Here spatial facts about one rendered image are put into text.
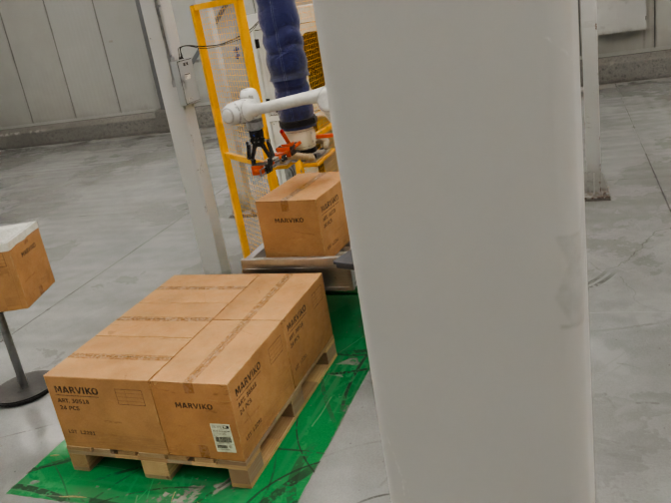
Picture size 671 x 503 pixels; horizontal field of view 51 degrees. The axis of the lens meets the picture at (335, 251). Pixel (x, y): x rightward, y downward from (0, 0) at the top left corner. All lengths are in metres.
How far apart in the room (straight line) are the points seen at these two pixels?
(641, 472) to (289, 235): 2.23
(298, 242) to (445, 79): 3.82
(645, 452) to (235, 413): 1.76
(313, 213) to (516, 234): 3.70
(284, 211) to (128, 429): 1.50
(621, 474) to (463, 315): 2.88
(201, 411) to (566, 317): 2.91
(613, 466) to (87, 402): 2.37
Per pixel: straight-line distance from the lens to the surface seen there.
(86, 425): 3.67
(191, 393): 3.20
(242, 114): 3.53
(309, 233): 4.09
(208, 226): 5.18
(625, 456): 3.34
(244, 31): 4.76
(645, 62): 12.43
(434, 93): 0.34
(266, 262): 4.22
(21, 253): 4.39
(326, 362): 4.13
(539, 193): 0.35
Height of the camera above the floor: 2.01
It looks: 20 degrees down
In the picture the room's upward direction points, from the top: 9 degrees counter-clockwise
